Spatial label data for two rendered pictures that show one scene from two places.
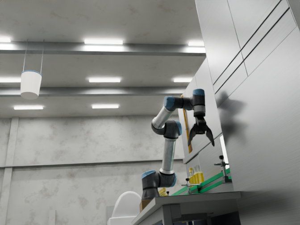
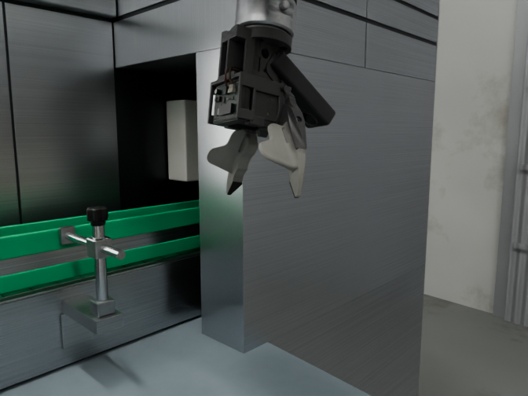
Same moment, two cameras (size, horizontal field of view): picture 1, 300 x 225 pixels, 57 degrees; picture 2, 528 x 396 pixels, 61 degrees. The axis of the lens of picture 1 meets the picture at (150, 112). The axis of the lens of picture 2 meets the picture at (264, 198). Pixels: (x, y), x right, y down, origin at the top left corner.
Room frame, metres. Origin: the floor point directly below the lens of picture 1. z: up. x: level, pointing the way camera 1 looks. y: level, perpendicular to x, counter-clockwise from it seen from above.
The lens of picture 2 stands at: (1.84, 0.20, 1.11)
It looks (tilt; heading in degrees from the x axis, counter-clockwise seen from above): 8 degrees down; 238
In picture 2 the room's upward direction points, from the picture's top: straight up
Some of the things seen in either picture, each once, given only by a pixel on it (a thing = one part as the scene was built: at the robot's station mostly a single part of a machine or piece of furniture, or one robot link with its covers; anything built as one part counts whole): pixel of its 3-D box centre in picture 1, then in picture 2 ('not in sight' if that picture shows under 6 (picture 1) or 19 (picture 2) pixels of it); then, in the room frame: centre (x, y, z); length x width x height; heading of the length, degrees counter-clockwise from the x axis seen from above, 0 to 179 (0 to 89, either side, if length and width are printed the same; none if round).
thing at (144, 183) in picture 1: (150, 179); not in sight; (2.19, 0.05, 1.00); 0.13 x 0.12 x 0.14; 108
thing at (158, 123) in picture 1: (163, 116); not in sight; (1.77, -0.09, 1.34); 0.49 x 0.11 x 0.12; 18
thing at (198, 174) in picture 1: (200, 182); not in sight; (2.47, -0.38, 0.99); 0.06 x 0.06 x 0.21; 14
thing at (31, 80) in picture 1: (30, 85); not in sight; (6.82, 3.35, 4.93); 0.58 x 0.56 x 0.68; 98
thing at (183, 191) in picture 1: (162, 204); not in sight; (3.22, -0.05, 0.93); 1.75 x 0.01 x 0.08; 15
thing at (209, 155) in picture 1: (222, 156); not in sight; (2.28, -0.57, 1.15); 0.90 x 0.03 x 0.34; 15
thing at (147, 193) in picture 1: (150, 194); not in sight; (2.18, 0.05, 0.88); 0.15 x 0.15 x 0.10
